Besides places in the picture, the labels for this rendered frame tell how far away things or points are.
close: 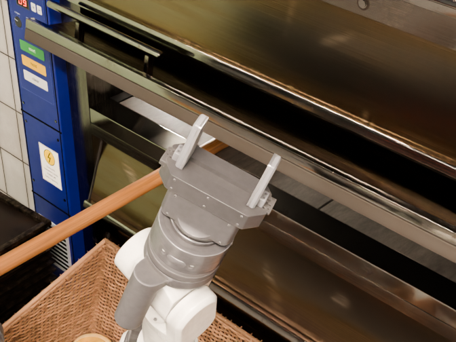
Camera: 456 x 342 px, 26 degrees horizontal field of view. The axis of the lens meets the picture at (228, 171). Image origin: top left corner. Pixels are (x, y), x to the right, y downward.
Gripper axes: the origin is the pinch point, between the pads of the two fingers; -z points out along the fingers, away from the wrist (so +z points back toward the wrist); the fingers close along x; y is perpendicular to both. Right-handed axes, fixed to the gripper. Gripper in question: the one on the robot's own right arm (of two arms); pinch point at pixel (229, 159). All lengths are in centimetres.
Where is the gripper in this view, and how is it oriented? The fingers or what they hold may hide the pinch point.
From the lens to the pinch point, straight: 100.3
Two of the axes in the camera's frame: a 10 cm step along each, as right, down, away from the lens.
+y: 3.7, -6.2, 7.0
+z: -3.1, 6.2, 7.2
